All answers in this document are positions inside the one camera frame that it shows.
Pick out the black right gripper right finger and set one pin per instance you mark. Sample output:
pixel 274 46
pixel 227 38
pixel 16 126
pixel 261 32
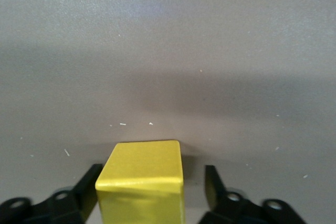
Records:
pixel 215 190

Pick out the yellow wooden cube block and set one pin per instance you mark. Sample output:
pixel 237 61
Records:
pixel 144 182

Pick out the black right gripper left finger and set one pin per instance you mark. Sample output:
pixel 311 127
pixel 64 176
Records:
pixel 84 190

